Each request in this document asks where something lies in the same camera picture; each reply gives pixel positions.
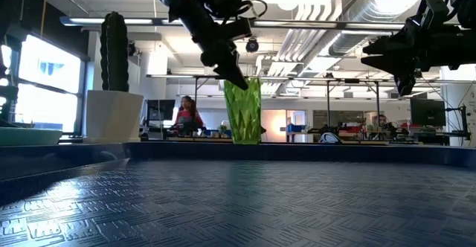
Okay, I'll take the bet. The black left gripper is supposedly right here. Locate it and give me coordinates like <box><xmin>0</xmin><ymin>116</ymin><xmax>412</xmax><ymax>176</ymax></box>
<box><xmin>169</xmin><ymin>1</ymin><xmax>249</xmax><ymax>91</ymax></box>

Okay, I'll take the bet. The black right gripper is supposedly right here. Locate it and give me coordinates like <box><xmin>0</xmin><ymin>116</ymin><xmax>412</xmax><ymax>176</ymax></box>
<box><xmin>360</xmin><ymin>18</ymin><xmax>476</xmax><ymax>97</ymax></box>

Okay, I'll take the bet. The green faceted plastic cup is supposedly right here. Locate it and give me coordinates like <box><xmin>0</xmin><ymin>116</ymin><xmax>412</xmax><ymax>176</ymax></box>
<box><xmin>222</xmin><ymin>77</ymin><xmax>263</xmax><ymax>145</ymax></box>

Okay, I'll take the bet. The teal bowl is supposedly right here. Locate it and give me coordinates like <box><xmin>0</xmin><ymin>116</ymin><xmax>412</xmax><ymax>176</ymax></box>
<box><xmin>0</xmin><ymin>126</ymin><xmax>63</xmax><ymax>146</ymax></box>

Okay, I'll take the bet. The blue plastic tray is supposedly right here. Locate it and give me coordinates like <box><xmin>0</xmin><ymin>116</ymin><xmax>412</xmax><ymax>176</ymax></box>
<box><xmin>0</xmin><ymin>141</ymin><xmax>476</xmax><ymax>247</ymax></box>

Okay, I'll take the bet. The person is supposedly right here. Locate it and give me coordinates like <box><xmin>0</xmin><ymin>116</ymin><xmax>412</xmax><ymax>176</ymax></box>
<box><xmin>373</xmin><ymin>113</ymin><xmax>397</xmax><ymax>132</ymax></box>
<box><xmin>170</xmin><ymin>95</ymin><xmax>205</xmax><ymax>136</ymax></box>

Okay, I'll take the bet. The black computer monitor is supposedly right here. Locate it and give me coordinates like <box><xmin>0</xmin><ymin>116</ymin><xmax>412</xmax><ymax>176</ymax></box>
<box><xmin>410</xmin><ymin>97</ymin><xmax>446</xmax><ymax>127</ymax></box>
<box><xmin>146</xmin><ymin>99</ymin><xmax>176</xmax><ymax>122</ymax></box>

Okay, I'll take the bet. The white and blue round object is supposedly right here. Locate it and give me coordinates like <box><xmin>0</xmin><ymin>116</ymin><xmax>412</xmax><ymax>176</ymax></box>
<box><xmin>318</xmin><ymin>131</ymin><xmax>341</xmax><ymax>144</ymax></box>

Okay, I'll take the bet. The dark green cactus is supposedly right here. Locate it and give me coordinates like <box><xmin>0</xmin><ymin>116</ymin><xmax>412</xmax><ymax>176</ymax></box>
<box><xmin>99</xmin><ymin>10</ymin><xmax>130</xmax><ymax>93</ymax></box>

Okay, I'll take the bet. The white plant pot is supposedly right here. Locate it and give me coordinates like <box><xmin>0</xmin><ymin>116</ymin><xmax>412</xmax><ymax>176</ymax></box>
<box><xmin>84</xmin><ymin>89</ymin><xmax>144</xmax><ymax>143</ymax></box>

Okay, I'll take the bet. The long ceiling light strip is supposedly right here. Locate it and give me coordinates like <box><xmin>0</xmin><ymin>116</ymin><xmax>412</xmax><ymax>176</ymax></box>
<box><xmin>59</xmin><ymin>15</ymin><xmax>406</xmax><ymax>32</ymax></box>

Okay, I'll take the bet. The large bright window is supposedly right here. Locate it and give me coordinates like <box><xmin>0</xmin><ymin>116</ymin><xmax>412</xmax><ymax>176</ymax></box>
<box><xmin>0</xmin><ymin>33</ymin><xmax>87</xmax><ymax>135</ymax></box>

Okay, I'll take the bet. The round black ceiling camera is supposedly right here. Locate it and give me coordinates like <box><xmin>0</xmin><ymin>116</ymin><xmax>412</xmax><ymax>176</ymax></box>
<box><xmin>245</xmin><ymin>37</ymin><xmax>260</xmax><ymax>54</ymax></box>

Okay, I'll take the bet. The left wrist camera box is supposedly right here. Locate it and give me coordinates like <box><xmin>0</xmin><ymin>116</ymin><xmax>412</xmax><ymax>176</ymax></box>
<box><xmin>222</xmin><ymin>17</ymin><xmax>254</xmax><ymax>42</ymax></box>

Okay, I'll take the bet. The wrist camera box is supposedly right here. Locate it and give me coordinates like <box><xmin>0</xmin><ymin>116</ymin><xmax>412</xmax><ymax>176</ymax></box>
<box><xmin>415</xmin><ymin>0</ymin><xmax>450</xmax><ymax>28</ymax></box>
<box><xmin>222</xmin><ymin>17</ymin><xmax>254</xmax><ymax>42</ymax></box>

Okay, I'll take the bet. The silver ventilation duct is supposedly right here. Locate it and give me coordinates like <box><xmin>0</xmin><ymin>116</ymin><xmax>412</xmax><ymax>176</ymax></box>
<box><xmin>329</xmin><ymin>0</ymin><xmax>428</xmax><ymax>57</ymax></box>

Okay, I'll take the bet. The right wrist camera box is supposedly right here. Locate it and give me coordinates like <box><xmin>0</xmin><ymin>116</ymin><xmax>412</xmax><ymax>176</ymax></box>
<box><xmin>415</xmin><ymin>0</ymin><xmax>450</xmax><ymax>28</ymax></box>

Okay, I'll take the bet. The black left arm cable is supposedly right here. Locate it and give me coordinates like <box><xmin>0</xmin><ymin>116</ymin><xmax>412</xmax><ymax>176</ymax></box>
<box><xmin>239</xmin><ymin>0</ymin><xmax>268</xmax><ymax>21</ymax></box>

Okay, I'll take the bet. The black background workstation frame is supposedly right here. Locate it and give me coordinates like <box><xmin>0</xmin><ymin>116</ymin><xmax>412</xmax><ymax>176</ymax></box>
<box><xmin>147</xmin><ymin>74</ymin><xmax>442</xmax><ymax>141</ymax></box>

